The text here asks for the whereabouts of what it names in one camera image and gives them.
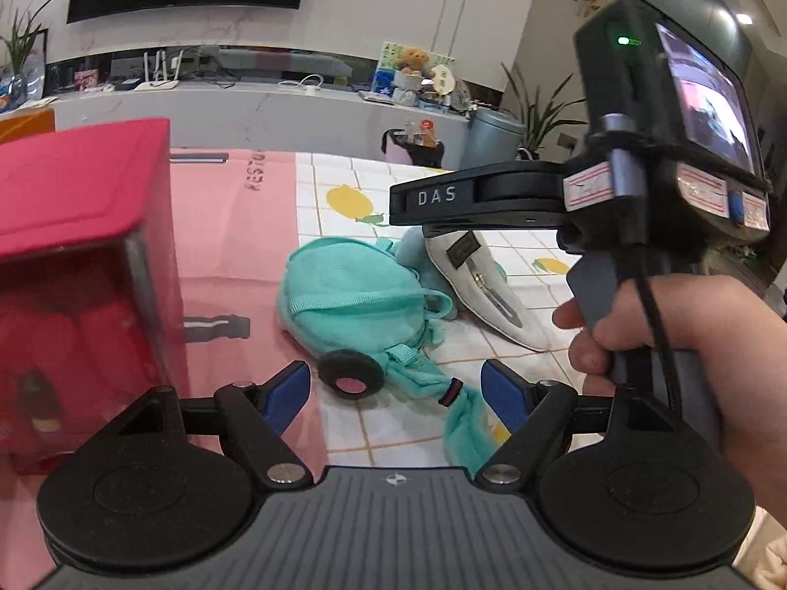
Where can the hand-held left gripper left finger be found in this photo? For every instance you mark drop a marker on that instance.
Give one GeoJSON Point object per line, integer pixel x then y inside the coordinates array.
{"type": "Point", "coordinates": [286, 396]}

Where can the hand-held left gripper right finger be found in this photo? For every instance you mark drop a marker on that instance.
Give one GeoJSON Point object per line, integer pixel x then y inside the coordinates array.
{"type": "Point", "coordinates": [507, 396]}

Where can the teal plush backpack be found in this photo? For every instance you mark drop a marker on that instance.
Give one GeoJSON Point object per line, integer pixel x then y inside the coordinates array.
{"type": "Point", "coordinates": [350, 289]}

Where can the orange cardboard box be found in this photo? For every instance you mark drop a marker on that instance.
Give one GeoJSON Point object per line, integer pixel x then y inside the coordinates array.
{"type": "Point", "coordinates": [24, 126]}

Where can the person's right forearm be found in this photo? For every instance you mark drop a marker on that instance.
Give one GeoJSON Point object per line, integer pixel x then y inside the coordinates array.
{"type": "Point", "coordinates": [765, 553]}

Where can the person's right hand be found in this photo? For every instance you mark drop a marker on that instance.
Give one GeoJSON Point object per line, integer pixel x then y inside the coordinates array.
{"type": "Point", "coordinates": [719, 344]}

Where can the long leaf potted plant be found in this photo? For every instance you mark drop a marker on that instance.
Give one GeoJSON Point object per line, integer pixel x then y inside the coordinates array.
{"type": "Point", "coordinates": [541, 117]}

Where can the white plush zipper pouch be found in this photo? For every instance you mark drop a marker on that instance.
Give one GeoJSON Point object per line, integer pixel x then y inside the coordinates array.
{"type": "Point", "coordinates": [492, 307]}

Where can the grey trash can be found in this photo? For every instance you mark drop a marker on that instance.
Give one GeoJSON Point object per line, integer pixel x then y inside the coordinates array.
{"type": "Point", "coordinates": [492, 138]}

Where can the white round fan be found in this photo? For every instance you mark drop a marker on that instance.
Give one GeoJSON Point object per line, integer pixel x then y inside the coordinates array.
{"type": "Point", "coordinates": [442, 80]}

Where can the pink and black bin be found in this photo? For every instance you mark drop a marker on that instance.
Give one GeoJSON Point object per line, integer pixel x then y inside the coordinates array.
{"type": "Point", "coordinates": [412, 150]}

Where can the white marble TV bench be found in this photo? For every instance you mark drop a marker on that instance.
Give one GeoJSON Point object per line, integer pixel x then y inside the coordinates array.
{"type": "Point", "coordinates": [276, 112]}

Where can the red transparent storage box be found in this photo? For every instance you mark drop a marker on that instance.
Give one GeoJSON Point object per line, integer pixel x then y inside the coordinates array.
{"type": "Point", "coordinates": [80, 196]}

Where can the white router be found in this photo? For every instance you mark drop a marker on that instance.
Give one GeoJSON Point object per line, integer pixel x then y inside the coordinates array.
{"type": "Point", "coordinates": [157, 81]}

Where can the pink photo card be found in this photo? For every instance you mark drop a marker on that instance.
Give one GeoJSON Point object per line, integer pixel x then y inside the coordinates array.
{"type": "Point", "coordinates": [86, 78]}

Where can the yellowish papers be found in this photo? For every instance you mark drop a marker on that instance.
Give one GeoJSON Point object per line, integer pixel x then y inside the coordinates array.
{"type": "Point", "coordinates": [27, 103]}

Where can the green plant in glass vase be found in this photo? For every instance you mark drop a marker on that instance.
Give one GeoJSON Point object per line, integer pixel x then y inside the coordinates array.
{"type": "Point", "coordinates": [21, 43]}

